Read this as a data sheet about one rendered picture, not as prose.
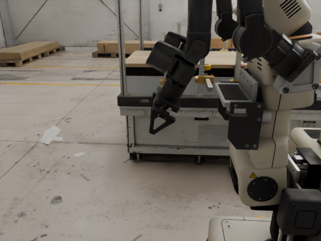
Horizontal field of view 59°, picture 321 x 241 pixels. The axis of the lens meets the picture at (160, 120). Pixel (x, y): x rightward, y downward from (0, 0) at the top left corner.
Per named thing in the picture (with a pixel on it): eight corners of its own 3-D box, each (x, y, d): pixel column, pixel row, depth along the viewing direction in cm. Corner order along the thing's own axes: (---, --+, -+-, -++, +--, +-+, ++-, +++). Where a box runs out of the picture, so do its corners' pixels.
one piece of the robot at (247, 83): (251, 119, 116) (258, 66, 108) (271, 151, 90) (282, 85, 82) (211, 118, 117) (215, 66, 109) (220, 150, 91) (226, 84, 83)
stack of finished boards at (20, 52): (58, 47, 902) (58, 41, 896) (21, 60, 678) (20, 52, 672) (35, 46, 905) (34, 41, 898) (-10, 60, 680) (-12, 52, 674)
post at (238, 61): (236, 105, 209) (243, 38, 192) (231, 105, 210) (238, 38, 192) (235, 104, 213) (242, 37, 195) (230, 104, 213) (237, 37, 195)
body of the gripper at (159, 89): (154, 104, 73) (168, 80, 71) (155, 91, 83) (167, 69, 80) (176, 115, 75) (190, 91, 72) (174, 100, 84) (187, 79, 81)
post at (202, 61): (202, 101, 210) (206, 33, 192) (197, 101, 210) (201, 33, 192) (202, 100, 213) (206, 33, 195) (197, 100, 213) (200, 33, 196)
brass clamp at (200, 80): (213, 83, 203) (214, 77, 201) (195, 83, 204) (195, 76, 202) (212, 82, 209) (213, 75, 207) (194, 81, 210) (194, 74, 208)
